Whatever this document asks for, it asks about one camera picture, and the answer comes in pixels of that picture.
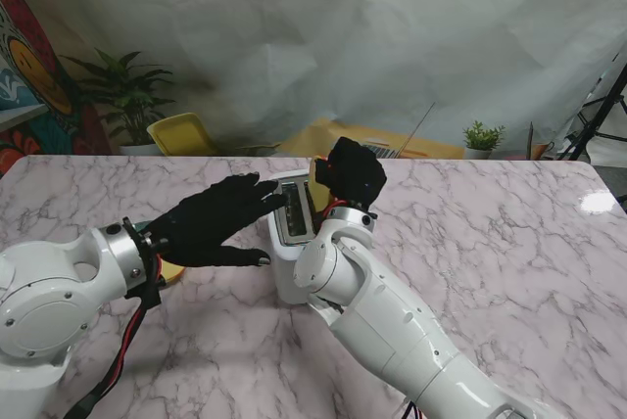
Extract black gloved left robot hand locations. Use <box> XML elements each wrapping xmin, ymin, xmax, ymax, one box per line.
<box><xmin>141</xmin><ymin>171</ymin><xmax>288</xmax><ymax>269</ymax></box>

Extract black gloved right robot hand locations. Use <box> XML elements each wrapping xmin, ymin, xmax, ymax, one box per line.
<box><xmin>313</xmin><ymin>135</ymin><xmax>388</xmax><ymax>212</ymax></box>

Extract yellow toy toast slice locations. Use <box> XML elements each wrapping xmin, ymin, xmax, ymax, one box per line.
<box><xmin>308</xmin><ymin>157</ymin><xmax>340</xmax><ymax>215</ymax></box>
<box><xmin>160</xmin><ymin>261</ymin><xmax>186</xmax><ymax>287</ymax></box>

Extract white two-slot toaster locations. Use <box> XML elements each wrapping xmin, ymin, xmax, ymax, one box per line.
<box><xmin>266</xmin><ymin>169</ymin><xmax>344</xmax><ymax>306</ymax></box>

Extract silver open laptop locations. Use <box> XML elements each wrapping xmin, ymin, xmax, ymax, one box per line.
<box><xmin>331</xmin><ymin>101</ymin><xmax>436</xmax><ymax>160</ymax></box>

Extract yellow desk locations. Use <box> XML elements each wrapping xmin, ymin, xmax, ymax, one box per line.
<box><xmin>278</xmin><ymin>117</ymin><xmax>465</xmax><ymax>161</ymax></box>

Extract yellow plastic chair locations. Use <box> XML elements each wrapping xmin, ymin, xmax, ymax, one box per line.
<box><xmin>146</xmin><ymin>113</ymin><xmax>219</xmax><ymax>157</ymax></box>

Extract small green potted plant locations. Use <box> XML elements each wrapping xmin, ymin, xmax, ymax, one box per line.
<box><xmin>461</xmin><ymin>120</ymin><xmax>506</xmax><ymax>161</ymax></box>

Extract large green potted plant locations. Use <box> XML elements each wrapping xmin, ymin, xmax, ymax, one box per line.
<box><xmin>61</xmin><ymin>49</ymin><xmax>210</xmax><ymax>157</ymax></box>

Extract white paper backdrop sheet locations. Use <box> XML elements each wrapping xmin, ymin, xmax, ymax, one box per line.
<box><xmin>0</xmin><ymin>0</ymin><xmax>627</xmax><ymax>156</ymax></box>

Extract colourful mural panel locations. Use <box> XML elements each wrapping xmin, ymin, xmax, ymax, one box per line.
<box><xmin>0</xmin><ymin>0</ymin><xmax>117</xmax><ymax>178</ymax></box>

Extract black tripod stand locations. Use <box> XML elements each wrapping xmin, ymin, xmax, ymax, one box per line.
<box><xmin>562</xmin><ymin>54</ymin><xmax>627</xmax><ymax>162</ymax></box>

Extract red black left arm cable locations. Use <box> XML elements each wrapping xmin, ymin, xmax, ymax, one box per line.
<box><xmin>63</xmin><ymin>252</ymin><xmax>164</xmax><ymax>419</ymax></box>

